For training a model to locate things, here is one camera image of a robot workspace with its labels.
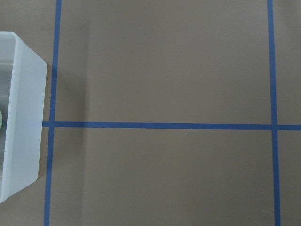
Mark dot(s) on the clear plastic box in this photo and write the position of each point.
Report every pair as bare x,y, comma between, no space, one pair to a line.
22,91

